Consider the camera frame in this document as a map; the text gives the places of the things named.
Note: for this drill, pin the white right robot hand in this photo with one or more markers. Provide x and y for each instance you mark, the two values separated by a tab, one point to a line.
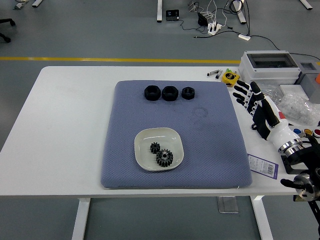
277	130

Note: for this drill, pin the large black steel gear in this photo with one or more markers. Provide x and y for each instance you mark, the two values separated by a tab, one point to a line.
164	158

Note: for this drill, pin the small black steel gear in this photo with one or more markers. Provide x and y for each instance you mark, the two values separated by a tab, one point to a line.
154	147

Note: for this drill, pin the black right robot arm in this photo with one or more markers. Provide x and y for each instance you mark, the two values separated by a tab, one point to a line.
303	157

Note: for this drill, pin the two-button control box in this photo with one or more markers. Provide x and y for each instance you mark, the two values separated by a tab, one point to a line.
287	167

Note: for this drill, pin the white flat box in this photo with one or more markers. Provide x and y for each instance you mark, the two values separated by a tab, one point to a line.
291	89

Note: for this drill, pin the grey plastic box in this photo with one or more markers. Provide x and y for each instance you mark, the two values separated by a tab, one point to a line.
310	80

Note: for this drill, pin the small black hex nut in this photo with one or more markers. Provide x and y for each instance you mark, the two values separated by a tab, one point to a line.
188	93

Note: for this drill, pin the large black hex nut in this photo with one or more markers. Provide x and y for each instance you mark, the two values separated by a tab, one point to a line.
152	93
170	93

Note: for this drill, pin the large clear plastic bag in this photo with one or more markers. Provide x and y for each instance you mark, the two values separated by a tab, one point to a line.
300	107

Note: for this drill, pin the purple label card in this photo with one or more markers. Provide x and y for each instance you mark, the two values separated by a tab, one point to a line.
262	166

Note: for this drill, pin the small clear plastic bag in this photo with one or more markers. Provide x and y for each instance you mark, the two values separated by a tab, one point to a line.
271	91

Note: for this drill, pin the orange object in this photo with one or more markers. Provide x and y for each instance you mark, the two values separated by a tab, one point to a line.
318	78

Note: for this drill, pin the yellow tape measure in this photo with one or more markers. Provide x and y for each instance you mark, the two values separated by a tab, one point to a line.
229	78

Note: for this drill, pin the black and yellow control panel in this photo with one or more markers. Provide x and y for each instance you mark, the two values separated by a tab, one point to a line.
296	199

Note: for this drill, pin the small black and silver clip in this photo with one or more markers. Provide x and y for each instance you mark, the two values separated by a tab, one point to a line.
219	74

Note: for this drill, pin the black and silver marker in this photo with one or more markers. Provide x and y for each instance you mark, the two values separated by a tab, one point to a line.
212	73

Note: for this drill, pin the white power adapter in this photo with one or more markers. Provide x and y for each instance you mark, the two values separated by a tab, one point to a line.
244	37

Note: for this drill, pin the white power strip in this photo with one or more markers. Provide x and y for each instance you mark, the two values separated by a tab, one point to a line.
214	28

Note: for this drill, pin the white table leg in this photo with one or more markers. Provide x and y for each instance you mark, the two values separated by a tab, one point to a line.
159	11
240	13

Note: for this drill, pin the blue-grey padded mat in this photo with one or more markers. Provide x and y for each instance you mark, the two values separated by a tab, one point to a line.
155	115

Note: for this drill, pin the white table foot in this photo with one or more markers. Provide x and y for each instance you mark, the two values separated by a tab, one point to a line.
306	3
37	2

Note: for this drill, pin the white square plate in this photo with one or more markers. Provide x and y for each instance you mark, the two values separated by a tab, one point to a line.
145	142

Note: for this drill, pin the black power adapter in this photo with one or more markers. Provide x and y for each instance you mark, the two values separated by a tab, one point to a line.
202	19

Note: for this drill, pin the black device with screen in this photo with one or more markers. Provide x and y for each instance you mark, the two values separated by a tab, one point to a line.
172	15

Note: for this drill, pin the white table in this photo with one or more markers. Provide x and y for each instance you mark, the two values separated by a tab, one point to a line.
62	125

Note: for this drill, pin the small grey metal part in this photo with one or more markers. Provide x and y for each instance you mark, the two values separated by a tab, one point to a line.
18	6

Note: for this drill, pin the black office chair base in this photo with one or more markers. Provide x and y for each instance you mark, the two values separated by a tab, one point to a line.
6	23

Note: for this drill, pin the grey enclosure with clear lid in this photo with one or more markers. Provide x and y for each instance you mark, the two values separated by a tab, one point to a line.
270	72

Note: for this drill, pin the clear plastic bracket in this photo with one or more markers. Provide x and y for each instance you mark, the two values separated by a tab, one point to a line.
227	205

